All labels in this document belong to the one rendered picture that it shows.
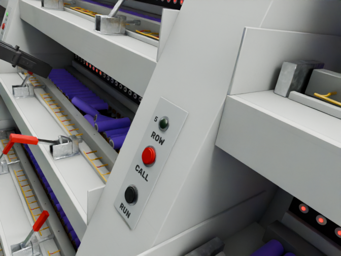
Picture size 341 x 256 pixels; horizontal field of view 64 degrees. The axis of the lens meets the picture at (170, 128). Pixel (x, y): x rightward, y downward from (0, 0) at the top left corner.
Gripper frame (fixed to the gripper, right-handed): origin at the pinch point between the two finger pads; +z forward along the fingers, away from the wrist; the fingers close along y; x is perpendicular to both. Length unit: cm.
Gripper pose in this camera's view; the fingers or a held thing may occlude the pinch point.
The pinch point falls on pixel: (32, 64)
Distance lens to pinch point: 68.8
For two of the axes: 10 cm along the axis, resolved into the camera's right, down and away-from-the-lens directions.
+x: 5.1, -8.6, -0.8
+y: 6.0, 4.2, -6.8
